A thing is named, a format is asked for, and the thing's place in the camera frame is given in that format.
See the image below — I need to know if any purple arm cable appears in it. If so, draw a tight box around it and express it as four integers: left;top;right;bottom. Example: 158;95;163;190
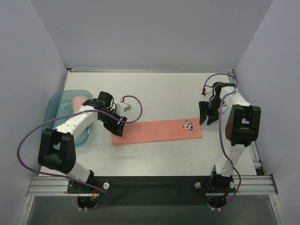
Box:
202;73;242;209
17;95;143;209

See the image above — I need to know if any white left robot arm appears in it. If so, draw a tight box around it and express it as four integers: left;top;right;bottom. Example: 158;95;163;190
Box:
38;91;127;193

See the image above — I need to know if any rolled pink towel in bin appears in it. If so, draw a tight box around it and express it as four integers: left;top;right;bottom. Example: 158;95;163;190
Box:
72;96;88;113

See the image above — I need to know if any pink panda towel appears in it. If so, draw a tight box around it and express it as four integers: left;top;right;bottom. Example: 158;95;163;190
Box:
112;118;203;146

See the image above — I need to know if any teal plastic bin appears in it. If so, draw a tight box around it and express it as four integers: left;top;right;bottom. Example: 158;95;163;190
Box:
45;89;94;148

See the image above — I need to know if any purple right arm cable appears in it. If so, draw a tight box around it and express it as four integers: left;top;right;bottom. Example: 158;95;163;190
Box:
202;73;242;209

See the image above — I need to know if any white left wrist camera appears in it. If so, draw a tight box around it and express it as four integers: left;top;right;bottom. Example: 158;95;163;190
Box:
116;98;131;116

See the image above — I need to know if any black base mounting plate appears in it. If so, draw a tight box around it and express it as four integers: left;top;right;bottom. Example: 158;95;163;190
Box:
67;176;235;209

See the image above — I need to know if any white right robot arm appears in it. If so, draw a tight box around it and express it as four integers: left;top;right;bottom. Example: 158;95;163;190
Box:
199;82;261;192

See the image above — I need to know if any aluminium frame rail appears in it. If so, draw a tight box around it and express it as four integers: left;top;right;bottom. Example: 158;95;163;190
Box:
27;176;278;197

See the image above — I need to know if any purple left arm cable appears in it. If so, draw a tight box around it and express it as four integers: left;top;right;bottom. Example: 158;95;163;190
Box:
17;95;143;209

